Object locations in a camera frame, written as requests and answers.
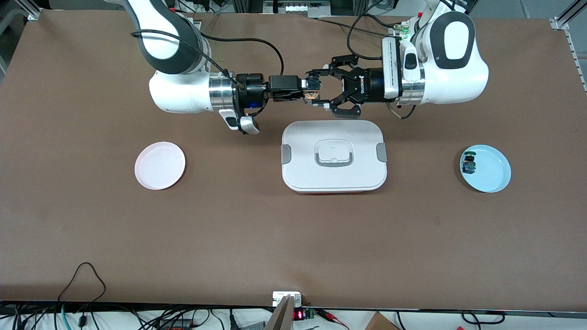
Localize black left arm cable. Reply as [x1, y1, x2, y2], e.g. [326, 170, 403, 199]
[346, 0, 418, 121]

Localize silver power strip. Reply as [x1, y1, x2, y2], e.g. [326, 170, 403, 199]
[264, 0, 332, 18]

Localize light blue round plate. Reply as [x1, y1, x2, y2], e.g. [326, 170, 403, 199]
[460, 144, 512, 193]

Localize grey metal bar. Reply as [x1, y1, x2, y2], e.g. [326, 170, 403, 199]
[265, 295, 296, 330]

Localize long black table cable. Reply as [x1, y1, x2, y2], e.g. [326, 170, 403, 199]
[314, 17, 396, 37]

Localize small white electronics box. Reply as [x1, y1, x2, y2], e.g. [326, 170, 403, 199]
[272, 291, 303, 308]

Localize white lidded container grey latches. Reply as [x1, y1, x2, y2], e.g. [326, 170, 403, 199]
[281, 120, 388, 194]

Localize aluminium frame rail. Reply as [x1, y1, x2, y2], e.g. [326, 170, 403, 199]
[549, 0, 587, 94]

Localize brown cardboard box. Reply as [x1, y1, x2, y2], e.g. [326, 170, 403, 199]
[365, 312, 400, 330]

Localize thin grey cable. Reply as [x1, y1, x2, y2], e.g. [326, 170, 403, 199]
[201, 13, 222, 35]

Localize green and blue switch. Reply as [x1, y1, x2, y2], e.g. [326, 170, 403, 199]
[461, 150, 478, 175]

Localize aluminium profile corner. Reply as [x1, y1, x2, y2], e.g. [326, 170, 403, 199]
[16, 0, 43, 21]

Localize red and black clip leads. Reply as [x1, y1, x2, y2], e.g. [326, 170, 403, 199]
[316, 309, 350, 330]

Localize pink round plate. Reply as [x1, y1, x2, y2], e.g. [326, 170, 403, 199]
[134, 142, 186, 191]

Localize black coiled cable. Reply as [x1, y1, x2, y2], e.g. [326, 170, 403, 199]
[461, 310, 506, 325]

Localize black looped cable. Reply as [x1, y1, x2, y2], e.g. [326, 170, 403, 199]
[57, 262, 107, 305]

